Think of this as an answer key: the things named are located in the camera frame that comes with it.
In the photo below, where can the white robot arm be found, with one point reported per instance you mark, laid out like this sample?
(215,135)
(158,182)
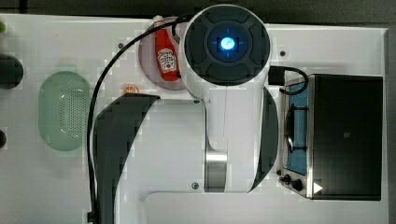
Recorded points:
(221,140)

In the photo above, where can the red ketchup bottle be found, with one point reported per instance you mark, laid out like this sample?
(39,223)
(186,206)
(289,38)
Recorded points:
(166,56)

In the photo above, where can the grey oval plate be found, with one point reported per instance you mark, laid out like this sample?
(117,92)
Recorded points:
(146,53)

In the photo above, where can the green perforated colander basket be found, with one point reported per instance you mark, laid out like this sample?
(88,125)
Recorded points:
(63,106)

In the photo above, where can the black toaster oven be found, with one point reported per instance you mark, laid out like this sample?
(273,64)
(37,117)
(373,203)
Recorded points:
(332,138)

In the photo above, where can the large black cylindrical container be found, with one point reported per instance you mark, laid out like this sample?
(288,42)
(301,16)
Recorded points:
(11,72)

